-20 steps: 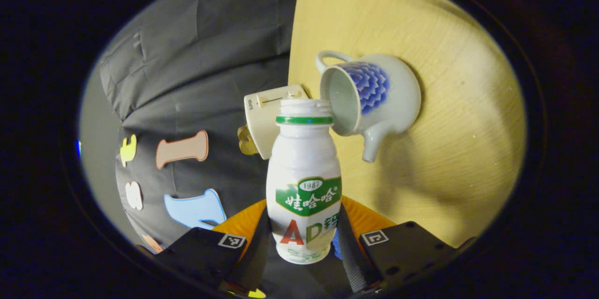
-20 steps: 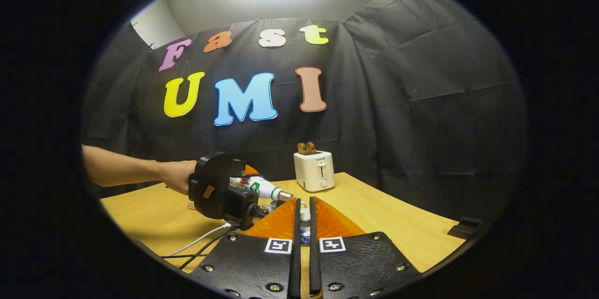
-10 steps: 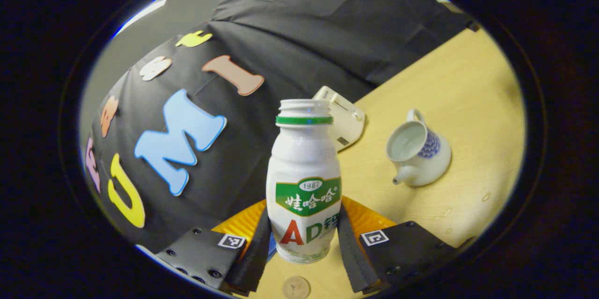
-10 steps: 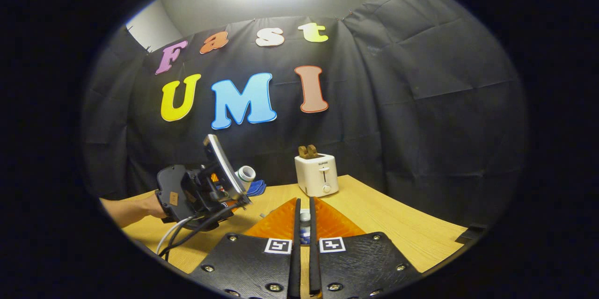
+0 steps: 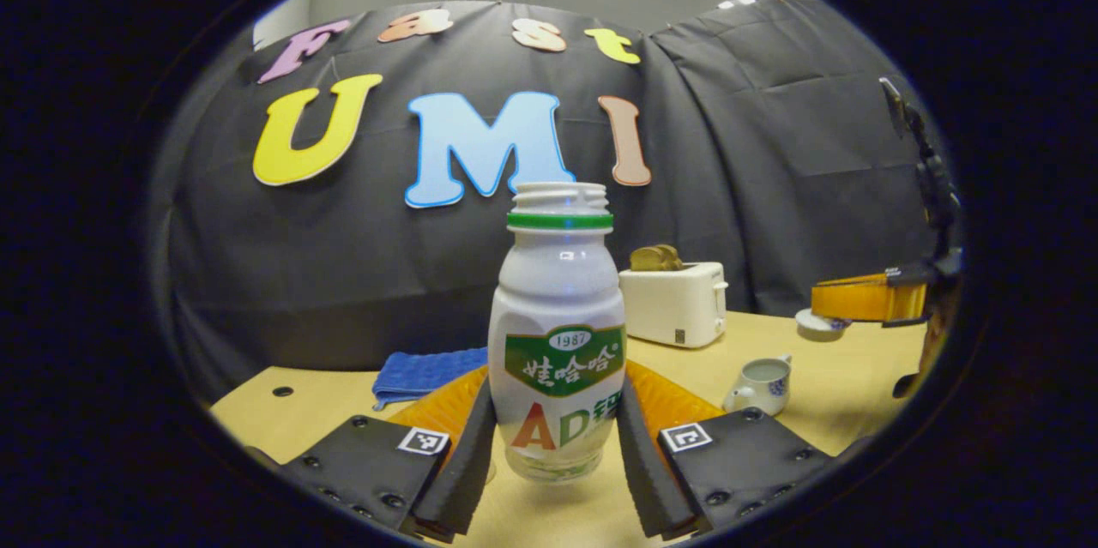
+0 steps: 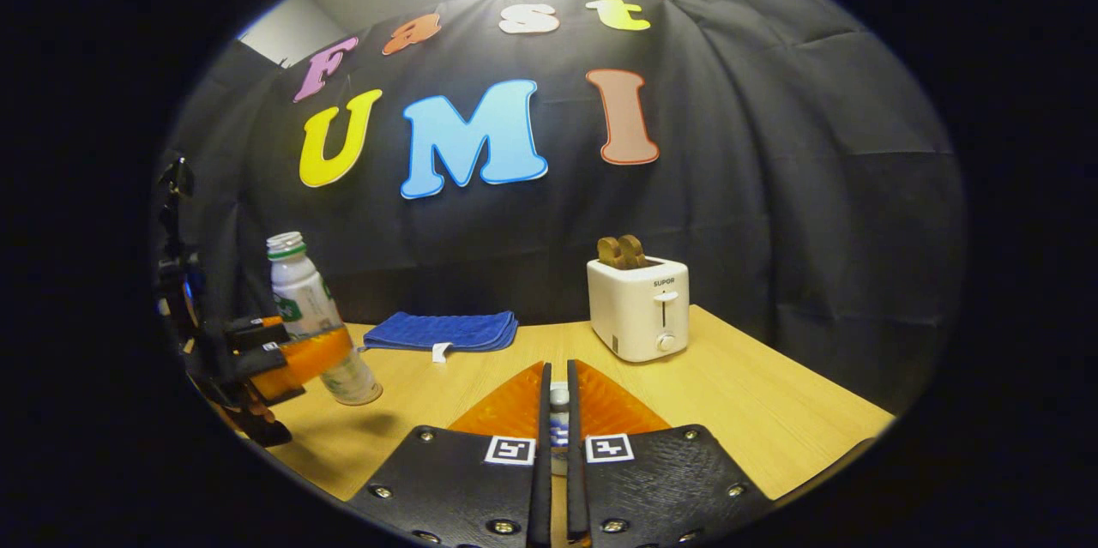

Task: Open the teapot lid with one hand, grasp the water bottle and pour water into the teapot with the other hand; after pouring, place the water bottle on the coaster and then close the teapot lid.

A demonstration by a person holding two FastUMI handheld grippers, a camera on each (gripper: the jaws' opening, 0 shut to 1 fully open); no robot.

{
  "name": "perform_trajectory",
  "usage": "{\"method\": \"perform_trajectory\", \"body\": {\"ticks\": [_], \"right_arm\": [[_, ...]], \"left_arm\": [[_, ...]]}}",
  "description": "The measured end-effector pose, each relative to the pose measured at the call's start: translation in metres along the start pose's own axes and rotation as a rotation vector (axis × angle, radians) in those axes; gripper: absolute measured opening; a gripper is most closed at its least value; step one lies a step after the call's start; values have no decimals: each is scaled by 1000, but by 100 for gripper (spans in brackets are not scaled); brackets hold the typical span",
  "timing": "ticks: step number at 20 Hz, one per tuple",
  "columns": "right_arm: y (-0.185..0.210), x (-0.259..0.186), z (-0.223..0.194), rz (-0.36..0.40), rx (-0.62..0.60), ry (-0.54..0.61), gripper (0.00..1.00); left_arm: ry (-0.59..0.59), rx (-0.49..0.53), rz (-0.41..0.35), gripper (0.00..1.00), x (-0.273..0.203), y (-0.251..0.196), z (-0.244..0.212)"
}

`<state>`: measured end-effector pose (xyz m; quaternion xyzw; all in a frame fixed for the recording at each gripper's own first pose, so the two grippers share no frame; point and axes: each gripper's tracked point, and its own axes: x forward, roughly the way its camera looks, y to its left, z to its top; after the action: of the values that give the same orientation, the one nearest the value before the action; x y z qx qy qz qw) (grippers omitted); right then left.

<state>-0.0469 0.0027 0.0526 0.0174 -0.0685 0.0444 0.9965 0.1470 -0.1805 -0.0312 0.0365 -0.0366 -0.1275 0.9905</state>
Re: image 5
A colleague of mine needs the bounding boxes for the white blue-flower teacup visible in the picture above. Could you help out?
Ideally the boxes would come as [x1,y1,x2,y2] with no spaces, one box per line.
[722,354,793,417]

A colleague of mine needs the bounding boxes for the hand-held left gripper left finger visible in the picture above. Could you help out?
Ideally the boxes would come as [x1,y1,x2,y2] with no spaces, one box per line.
[279,366,498,545]

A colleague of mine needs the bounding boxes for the black backdrop cloth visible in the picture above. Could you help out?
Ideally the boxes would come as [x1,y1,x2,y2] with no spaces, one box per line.
[159,0,953,403]

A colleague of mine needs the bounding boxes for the white toaster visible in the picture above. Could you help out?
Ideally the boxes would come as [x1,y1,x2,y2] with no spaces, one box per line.
[618,262,729,350]

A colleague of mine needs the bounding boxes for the white green-label water bottle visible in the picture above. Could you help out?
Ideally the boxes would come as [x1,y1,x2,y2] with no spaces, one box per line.
[487,182,629,485]

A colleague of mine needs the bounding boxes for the blue towel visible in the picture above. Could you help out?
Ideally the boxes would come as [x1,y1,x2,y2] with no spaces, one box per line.
[371,346,490,412]

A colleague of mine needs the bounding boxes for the brown toast slices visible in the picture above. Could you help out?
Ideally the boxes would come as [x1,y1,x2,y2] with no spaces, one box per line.
[630,244,685,273]

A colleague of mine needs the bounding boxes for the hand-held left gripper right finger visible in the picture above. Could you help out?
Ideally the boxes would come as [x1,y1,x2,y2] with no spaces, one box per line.
[616,359,837,542]

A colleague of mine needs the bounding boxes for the white teacup lid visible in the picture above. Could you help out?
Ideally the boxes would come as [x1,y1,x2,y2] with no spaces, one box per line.
[794,308,854,343]

